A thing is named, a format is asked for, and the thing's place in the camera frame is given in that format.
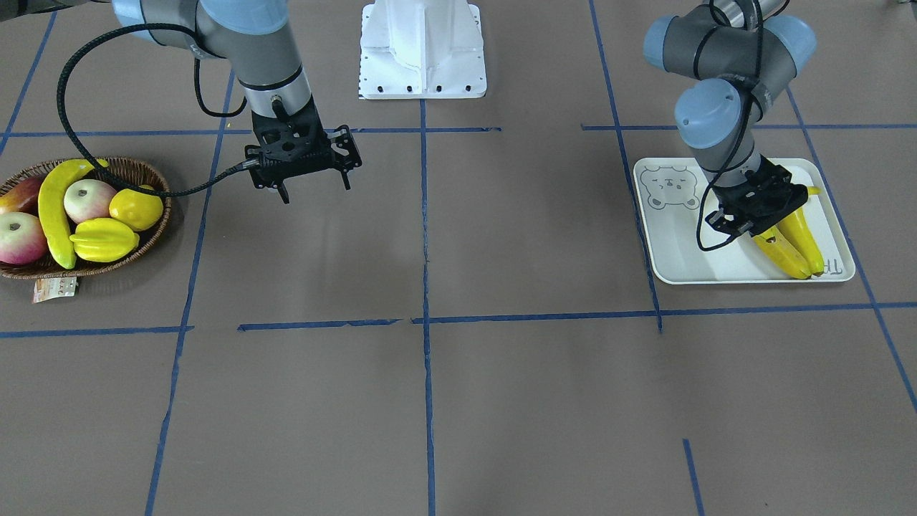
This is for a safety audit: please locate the basket paper tag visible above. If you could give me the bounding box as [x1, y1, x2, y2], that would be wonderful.
[32, 277, 79, 304]

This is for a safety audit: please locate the yellow pear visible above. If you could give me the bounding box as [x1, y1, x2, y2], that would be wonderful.
[108, 189, 165, 232]

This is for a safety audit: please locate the red yellow mango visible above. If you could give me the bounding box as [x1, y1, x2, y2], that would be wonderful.
[1, 176, 44, 214]

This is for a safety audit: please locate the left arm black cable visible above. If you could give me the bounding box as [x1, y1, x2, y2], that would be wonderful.
[695, 0, 792, 253]

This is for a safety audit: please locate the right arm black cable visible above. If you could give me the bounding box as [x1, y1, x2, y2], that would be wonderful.
[56, 23, 282, 199]

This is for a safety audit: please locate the red pink apple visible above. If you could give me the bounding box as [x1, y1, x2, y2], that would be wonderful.
[1, 212, 49, 265]

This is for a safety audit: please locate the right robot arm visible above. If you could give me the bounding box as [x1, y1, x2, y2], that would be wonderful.
[55, 1, 363, 203]

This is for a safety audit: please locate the brown wicker basket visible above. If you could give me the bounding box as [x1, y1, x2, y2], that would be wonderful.
[1, 156, 173, 280]

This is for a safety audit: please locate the pale peach apple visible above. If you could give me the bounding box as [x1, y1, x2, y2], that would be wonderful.
[64, 179, 118, 224]

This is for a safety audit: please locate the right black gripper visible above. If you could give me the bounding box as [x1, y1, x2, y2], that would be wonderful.
[244, 97, 363, 204]

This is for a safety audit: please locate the white bear tray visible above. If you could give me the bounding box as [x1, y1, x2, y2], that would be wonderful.
[633, 158, 857, 285]

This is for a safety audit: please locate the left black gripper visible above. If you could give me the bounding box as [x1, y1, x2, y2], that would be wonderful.
[704, 157, 809, 237]

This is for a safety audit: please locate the yellow starfruit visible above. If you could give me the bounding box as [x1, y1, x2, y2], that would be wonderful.
[69, 218, 140, 262]

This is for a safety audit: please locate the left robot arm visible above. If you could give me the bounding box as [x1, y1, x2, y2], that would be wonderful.
[643, 1, 817, 238]

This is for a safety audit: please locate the yellow banana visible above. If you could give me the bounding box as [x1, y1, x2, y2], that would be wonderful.
[777, 206, 825, 279]
[752, 226, 813, 279]
[37, 159, 95, 270]

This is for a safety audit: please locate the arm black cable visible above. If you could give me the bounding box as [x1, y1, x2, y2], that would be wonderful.
[56, 23, 282, 199]
[695, 0, 792, 253]

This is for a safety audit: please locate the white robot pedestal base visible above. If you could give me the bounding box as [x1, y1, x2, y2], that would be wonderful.
[358, 1, 488, 100]

